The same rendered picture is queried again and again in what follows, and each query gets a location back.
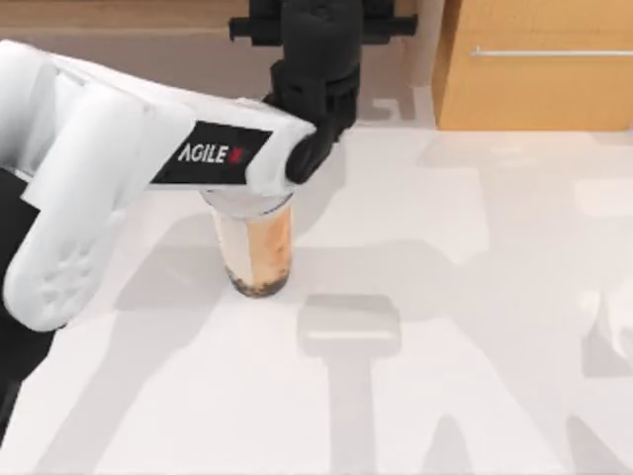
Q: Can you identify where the milk tea plastic cup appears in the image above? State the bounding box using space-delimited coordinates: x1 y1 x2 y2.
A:
200 189 296 299

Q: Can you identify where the light wooden cupboard door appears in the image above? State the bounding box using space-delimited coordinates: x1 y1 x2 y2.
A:
463 0 633 132

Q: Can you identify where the light wooden cupboard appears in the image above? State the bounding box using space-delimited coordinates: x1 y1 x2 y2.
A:
433 0 633 133

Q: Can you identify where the long metal handle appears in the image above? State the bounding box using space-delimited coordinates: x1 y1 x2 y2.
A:
469 45 633 57

